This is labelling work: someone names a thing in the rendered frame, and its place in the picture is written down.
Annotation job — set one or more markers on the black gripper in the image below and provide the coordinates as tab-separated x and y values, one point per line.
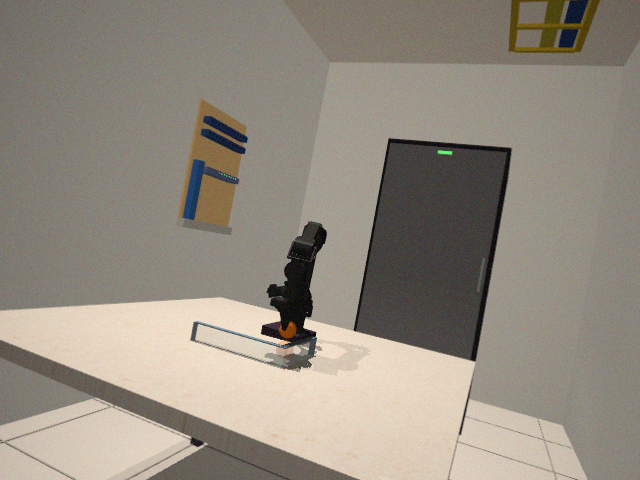
292	307

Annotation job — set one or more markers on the low clear corner walls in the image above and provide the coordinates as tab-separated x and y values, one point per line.
251	349

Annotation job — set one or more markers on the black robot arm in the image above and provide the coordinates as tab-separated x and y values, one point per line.
305	249

